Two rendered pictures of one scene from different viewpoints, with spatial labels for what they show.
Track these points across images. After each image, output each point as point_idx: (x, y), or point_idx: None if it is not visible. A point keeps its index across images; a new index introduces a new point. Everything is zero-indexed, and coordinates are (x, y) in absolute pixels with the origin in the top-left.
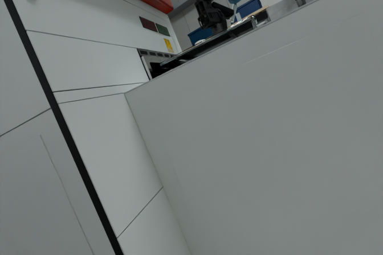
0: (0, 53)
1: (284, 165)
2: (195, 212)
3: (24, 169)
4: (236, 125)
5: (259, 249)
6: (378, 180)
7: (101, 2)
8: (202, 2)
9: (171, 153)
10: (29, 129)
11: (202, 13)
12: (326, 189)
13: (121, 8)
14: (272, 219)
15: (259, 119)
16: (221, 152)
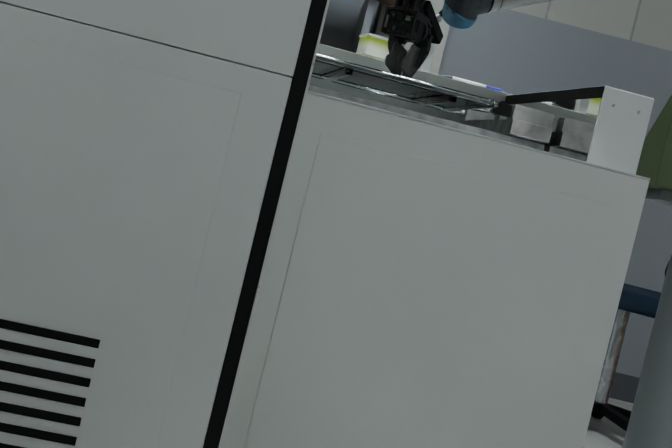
0: None
1: (450, 322)
2: (279, 335)
3: (159, 115)
4: (428, 240)
5: (342, 428)
6: (528, 383)
7: None
8: None
9: (306, 225)
10: (226, 74)
11: (404, 8)
12: (475, 372)
13: None
14: (389, 389)
15: (458, 249)
16: (383, 265)
